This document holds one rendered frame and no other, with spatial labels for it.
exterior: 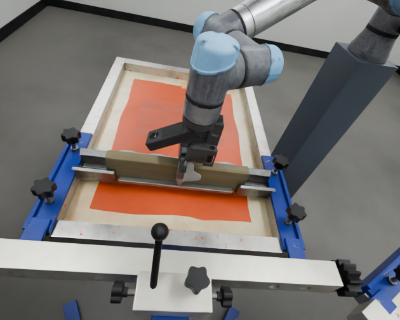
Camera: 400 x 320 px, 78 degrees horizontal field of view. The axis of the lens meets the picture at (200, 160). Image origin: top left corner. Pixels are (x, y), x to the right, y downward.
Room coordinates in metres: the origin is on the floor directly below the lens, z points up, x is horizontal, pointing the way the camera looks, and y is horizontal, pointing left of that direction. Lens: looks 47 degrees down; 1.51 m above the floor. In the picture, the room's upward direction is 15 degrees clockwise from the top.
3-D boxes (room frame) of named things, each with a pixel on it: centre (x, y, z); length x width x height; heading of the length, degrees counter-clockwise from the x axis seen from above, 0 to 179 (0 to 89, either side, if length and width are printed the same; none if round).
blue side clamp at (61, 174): (0.32, 0.31, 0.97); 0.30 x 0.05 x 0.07; 11
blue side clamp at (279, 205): (0.43, -0.24, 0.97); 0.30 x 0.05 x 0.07; 11
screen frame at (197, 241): (0.61, 0.08, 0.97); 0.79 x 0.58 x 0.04; 11
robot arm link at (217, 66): (0.41, 0.02, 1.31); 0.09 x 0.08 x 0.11; 132
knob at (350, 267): (0.24, -0.35, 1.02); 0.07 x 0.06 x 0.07; 11
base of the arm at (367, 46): (1.09, -0.53, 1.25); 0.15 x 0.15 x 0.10
